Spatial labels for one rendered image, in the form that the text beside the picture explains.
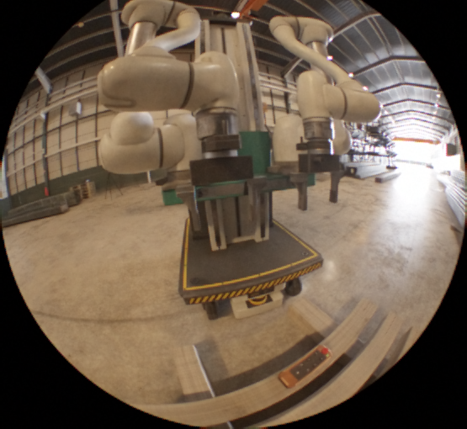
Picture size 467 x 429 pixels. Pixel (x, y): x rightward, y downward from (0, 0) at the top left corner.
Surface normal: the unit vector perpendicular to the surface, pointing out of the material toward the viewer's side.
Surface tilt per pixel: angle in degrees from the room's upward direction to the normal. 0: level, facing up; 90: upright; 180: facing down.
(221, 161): 90
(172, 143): 91
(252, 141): 90
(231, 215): 90
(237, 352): 0
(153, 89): 132
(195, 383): 0
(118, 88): 125
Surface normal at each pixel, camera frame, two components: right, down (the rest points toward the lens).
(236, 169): 0.23, 0.21
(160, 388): -0.07, -0.97
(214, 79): 0.54, 0.18
